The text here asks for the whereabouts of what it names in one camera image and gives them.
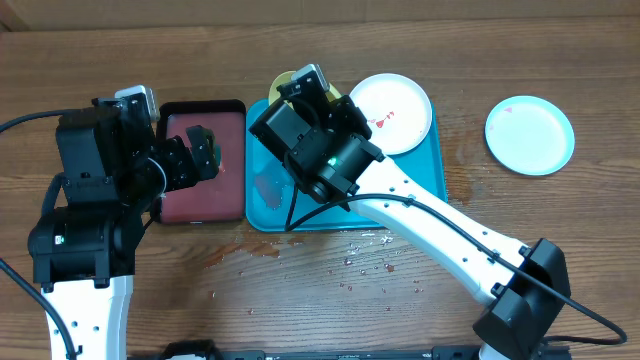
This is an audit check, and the yellow green plate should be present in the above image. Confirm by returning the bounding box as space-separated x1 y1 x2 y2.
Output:
268 70 344 107

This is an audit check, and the light blue plate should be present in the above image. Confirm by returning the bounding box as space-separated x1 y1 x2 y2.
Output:
485 95 576 176

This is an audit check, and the green sponge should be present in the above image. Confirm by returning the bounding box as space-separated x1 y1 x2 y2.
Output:
213 144 221 168

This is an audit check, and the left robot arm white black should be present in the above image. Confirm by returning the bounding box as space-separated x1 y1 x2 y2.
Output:
28 93 219 359

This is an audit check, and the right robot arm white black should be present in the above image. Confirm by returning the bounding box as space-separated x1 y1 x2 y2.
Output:
250 69 570 359

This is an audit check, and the black tray with red water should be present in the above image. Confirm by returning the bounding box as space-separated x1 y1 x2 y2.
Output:
158 100 246 224

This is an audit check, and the teal plastic tray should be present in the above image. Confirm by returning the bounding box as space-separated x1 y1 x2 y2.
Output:
245 122 448 232

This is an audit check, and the white plate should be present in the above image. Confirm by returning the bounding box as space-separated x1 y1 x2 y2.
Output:
350 73 433 155

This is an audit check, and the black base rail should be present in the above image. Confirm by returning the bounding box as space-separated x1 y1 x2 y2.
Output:
127 339 571 360

